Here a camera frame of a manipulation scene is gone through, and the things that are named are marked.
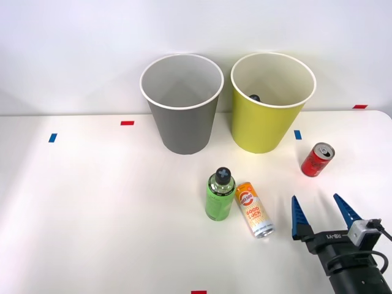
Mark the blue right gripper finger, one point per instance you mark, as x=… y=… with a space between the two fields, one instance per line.
x=347 y=211
x=299 y=219

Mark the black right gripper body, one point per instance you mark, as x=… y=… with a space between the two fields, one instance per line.
x=343 y=248

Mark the red drink can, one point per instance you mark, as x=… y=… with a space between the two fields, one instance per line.
x=315 y=162

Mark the orange and white drink can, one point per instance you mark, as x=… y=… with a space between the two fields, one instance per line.
x=253 y=211

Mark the green bottle with black cap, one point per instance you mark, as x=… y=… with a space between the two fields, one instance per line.
x=218 y=202

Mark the yellow-green plastic waste bin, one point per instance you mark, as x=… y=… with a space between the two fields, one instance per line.
x=260 y=128

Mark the black-capped bottle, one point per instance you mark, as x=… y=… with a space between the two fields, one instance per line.
x=254 y=98

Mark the grey plastic waste bin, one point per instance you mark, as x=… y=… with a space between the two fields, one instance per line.
x=183 y=128

